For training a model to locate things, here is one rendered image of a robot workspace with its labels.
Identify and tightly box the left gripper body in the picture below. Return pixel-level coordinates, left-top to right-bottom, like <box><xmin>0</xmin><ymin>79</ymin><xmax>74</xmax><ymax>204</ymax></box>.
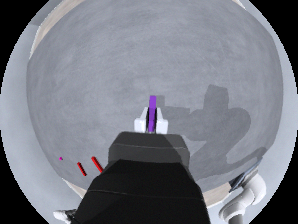
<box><xmin>61</xmin><ymin>209</ymin><xmax>76</xmax><ymax>221</ymax></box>

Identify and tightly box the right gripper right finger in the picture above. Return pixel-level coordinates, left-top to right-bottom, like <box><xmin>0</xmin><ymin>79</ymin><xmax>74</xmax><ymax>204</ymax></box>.
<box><xmin>154</xmin><ymin>108</ymin><xmax>168</xmax><ymax>135</ymax></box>

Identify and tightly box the purple rod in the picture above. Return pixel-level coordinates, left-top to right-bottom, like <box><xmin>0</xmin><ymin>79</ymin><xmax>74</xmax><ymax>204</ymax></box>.
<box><xmin>149</xmin><ymin>96</ymin><xmax>156</xmax><ymax>132</ymax></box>

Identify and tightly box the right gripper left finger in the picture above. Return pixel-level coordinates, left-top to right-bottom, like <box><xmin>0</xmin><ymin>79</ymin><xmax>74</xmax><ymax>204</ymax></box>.
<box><xmin>134</xmin><ymin>107</ymin><xmax>149</xmax><ymax>133</ymax></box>

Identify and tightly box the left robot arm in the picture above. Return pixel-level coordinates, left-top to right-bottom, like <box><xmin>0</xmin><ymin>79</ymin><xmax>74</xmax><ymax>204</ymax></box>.
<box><xmin>53</xmin><ymin>210</ymin><xmax>71</xmax><ymax>224</ymax></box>

